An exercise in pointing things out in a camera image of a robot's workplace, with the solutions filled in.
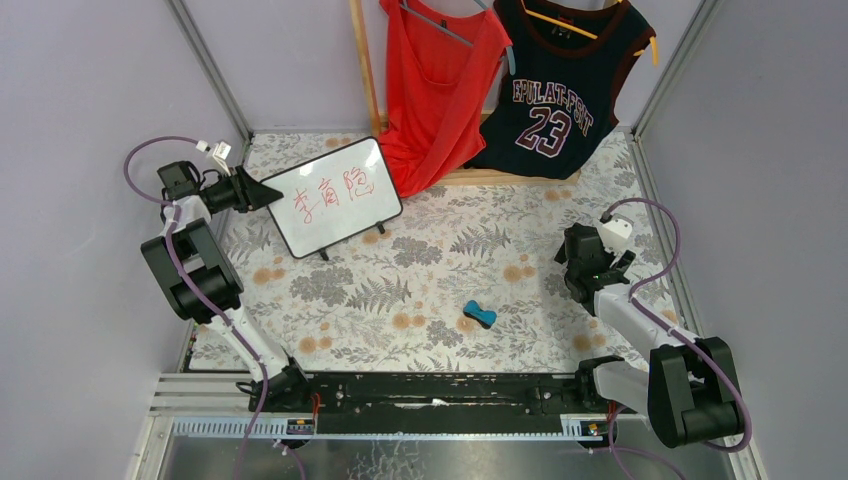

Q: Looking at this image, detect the white whiteboard black frame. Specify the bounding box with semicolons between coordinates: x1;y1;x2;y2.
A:
261;137;403;259

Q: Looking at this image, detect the blue black whiteboard eraser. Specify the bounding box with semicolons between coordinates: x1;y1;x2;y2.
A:
463;300;497;330

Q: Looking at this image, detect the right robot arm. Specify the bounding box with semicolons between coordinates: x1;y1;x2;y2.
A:
555;219;746;448

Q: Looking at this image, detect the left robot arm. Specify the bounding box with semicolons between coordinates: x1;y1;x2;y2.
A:
140;161;310;412

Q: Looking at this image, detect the floral patterned table mat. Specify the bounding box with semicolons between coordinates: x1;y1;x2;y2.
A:
222;132;664;373

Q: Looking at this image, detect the wooden clothes rack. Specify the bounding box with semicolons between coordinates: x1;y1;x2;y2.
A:
348;0;582;186

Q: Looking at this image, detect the navy basketball jersey 23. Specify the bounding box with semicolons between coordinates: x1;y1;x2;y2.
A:
466;1;656;180

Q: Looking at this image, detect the red tank top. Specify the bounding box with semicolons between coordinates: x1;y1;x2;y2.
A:
378;1;512;198

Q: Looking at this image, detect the yellow clothes hanger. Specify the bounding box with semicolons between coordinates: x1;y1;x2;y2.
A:
520;0;660;67

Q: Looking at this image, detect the grey clothes hanger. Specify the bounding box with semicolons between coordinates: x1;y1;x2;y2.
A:
399;0;516;75

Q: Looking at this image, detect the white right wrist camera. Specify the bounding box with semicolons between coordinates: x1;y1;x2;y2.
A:
597;216;633;255

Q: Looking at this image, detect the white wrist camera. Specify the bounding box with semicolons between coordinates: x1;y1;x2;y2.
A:
195;140;232;176
597;216;633;255

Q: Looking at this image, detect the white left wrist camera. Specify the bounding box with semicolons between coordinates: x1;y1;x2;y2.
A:
195;140;232;176

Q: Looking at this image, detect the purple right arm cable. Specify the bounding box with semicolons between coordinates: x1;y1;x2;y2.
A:
599;197;754;480

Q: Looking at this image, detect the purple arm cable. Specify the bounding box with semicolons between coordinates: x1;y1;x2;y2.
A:
123;135;272;480
599;197;754;480

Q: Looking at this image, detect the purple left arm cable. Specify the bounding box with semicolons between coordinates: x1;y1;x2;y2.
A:
123;135;272;480

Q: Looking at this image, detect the slotted cable duct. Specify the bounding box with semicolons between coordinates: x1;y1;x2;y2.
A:
172;415;605;443

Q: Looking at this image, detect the aluminium frame post left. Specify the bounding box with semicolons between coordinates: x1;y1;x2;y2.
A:
164;0;253;142

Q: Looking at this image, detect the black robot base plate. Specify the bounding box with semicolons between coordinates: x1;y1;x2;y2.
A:
260;372;612;426

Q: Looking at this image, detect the aluminium frame rail right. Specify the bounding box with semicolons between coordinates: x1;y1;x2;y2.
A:
625;0;721;142

